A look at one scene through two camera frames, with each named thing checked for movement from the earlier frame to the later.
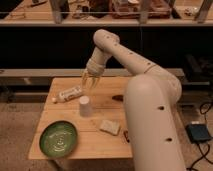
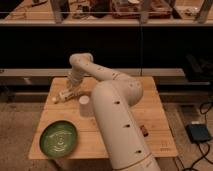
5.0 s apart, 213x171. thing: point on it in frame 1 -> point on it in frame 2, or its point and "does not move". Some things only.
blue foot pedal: x=198 y=133 does not move
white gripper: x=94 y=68 -> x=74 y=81
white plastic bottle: x=67 y=94 does not move
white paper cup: x=85 y=107 does not move
